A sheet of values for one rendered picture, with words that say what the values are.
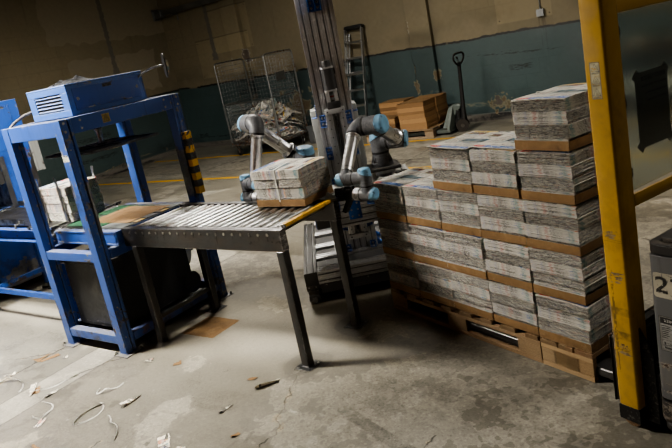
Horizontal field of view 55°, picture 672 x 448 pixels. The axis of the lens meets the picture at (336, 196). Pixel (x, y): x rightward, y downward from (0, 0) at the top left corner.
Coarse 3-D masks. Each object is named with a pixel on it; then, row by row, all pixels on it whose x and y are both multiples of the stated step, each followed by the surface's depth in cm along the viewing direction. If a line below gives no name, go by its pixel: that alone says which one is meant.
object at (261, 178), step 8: (280, 160) 408; (288, 160) 403; (264, 168) 393; (272, 168) 388; (256, 176) 390; (264, 176) 386; (256, 184) 392; (264, 184) 388; (272, 184) 385; (256, 192) 395; (264, 192) 391; (272, 192) 388
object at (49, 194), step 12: (96, 180) 486; (48, 192) 477; (60, 192) 468; (72, 192) 470; (96, 192) 486; (48, 204) 483; (60, 204) 474; (72, 204) 470; (96, 204) 486; (48, 216) 488; (60, 216) 478; (72, 216) 470
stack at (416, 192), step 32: (384, 192) 383; (416, 192) 359; (448, 192) 336; (384, 224) 394; (480, 224) 324; (512, 224) 305; (448, 256) 352; (480, 256) 329; (512, 256) 312; (416, 288) 385; (448, 288) 360; (480, 288) 337; (512, 288) 318; (480, 320) 346
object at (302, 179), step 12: (288, 168) 377; (300, 168) 372; (312, 168) 381; (324, 168) 391; (288, 180) 377; (300, 180) 372; (312, 180) 381; (324, 180) 390; (288, 192) 380; (300, 192) 375; (312, 192) 380
